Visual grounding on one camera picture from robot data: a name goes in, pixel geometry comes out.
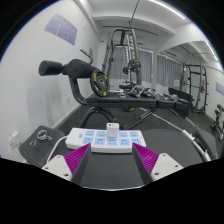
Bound white power strip blue sockets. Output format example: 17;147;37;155
64;127;147;154

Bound black plate on cable machine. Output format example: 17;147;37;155
128;59;141;73

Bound metal spring collar clip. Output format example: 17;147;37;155
29;129;53;148

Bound group of chrome dumbbells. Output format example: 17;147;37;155
128;84;179;103

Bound white charger block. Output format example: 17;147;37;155
106;122;120;139

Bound short ceiling light strip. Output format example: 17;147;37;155
204;39;219;63

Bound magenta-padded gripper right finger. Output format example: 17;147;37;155
132;143;184;185

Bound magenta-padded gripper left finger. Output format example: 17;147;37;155
41;143;92;186

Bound black box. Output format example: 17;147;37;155
168;87;194;118

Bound black power rack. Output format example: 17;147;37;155
181;63;209;118

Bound small purple wall poster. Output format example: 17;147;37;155
215;82;224;96

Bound black bench with roller pads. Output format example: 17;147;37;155
38;48;191;130

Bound grey cable machine frame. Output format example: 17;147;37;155
101;28;143;89

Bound black exercise equipment stand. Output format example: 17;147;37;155
209;103;224;141

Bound white power strip cable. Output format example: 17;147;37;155
45;134;69;165

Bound long ceiling light strip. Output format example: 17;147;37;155
149;0;186;20

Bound black seat pad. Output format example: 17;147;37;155
194;124;219;161

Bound pale purple wall poster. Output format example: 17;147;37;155
43;12;79;47

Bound white wall socket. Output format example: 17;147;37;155
7;131;21;150

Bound metal triangle cable handle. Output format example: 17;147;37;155
128;85;146;98

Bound black weight plate yellow marks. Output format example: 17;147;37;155
89;68;109;98

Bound black flat padded bench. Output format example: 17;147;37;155
18;125;198;191

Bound grey window curtain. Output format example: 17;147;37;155
156;53;183;88
109;46;154;84

